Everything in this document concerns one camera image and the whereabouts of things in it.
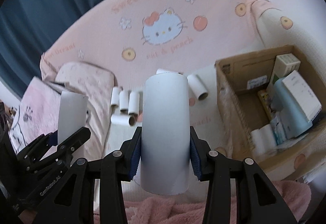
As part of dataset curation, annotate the light blue tissue pack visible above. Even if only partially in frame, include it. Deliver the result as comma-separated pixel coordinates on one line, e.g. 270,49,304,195
271,78,313,140

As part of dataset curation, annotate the blue white plastic packet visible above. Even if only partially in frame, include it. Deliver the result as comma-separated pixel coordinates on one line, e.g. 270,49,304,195
270,112,287,145

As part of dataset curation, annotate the white paper roll tube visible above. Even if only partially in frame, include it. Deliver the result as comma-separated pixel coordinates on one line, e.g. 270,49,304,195
110,87,122,107
128,91,140,115
119,90,129,113
156,68,172,74
187,74,208,100
57,91,88,144
110,115,136,126
140,73,190,195

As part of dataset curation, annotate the white roll in box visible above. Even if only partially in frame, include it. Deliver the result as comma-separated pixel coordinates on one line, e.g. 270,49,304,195
259,124,277,152
251,129,266,157

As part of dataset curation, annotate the brown cardboard box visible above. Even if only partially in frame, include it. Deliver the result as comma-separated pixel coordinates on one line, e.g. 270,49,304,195
215,45,325,182

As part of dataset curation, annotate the dark blue curtain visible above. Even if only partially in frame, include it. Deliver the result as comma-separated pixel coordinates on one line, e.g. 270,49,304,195
1,0,103,96

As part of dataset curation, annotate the pink white folded cloth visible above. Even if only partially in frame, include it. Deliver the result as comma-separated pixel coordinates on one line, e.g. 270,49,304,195
9,77,60,153

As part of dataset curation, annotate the pink Hello Kitty bedsheet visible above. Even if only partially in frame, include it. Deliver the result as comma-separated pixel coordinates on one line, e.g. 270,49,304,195
40,0,325,157

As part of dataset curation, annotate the colourful yellow booklet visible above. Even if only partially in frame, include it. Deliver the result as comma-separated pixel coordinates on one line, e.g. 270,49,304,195
258,90,274,121

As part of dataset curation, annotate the white shipping label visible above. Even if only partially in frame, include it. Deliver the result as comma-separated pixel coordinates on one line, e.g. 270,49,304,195
247,75,268,90

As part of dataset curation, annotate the white green small box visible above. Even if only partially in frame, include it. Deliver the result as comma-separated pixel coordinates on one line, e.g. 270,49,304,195
267,53,301,93

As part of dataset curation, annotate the pink fluffy blanket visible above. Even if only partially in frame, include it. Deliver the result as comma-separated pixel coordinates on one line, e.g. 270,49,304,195
94,180,313,224

